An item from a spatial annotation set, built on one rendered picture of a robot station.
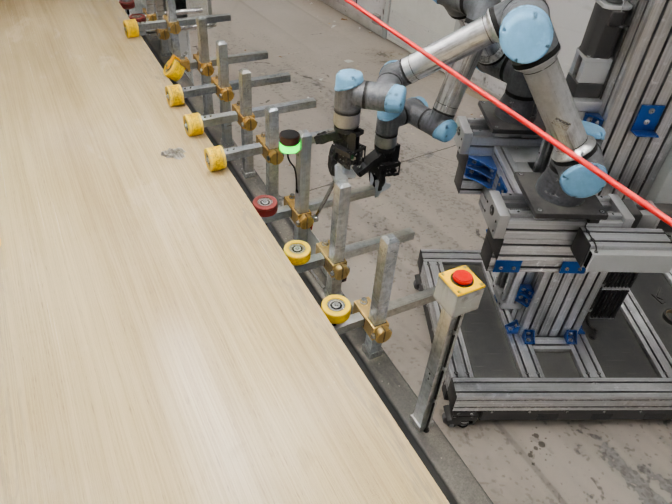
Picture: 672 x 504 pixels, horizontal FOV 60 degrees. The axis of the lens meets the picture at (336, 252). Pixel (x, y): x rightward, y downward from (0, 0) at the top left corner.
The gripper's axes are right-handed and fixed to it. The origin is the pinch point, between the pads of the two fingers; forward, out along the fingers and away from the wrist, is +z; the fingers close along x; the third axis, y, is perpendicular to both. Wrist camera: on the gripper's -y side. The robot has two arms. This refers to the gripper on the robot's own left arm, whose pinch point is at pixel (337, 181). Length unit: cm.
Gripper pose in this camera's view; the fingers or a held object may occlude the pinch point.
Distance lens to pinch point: 181.7
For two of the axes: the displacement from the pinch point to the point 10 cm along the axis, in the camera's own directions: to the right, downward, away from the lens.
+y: 7.4, 4.5, -5.0
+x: 6.7, -4.5, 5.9
